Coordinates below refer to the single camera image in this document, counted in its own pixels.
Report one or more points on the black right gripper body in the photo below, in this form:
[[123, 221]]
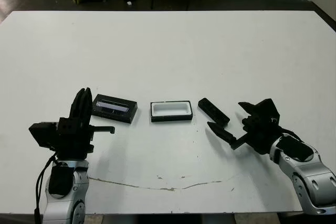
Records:
[[261, 134]]

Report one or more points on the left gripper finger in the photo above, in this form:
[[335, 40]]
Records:
[[88, 106], [78, 106]]

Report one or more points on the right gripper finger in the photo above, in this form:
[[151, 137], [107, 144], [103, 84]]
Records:
[[248, 108], [221, 131]]

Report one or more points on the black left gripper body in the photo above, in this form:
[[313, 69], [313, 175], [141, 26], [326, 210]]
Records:
[[74, 140]]

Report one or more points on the black bar-shaped camera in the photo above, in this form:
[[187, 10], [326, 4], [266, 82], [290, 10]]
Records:
[[210, 108]]

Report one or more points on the black box lid with window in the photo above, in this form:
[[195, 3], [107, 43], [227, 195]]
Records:
[[123, 117]]

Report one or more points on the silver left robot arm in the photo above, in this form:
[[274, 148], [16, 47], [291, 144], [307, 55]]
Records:
[[81, 182]]

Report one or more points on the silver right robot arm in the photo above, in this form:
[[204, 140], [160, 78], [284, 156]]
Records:
[[320, 182]]

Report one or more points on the black box base white insert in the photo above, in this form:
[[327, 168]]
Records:
[[172, 117]]

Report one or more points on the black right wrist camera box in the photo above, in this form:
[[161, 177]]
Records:
[[266, 110]]

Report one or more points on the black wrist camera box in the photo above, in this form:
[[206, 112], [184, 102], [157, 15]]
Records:
[[43, 134], [266, 110]]

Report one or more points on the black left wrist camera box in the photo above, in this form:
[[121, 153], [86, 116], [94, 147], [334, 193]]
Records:
[[43, 134]]

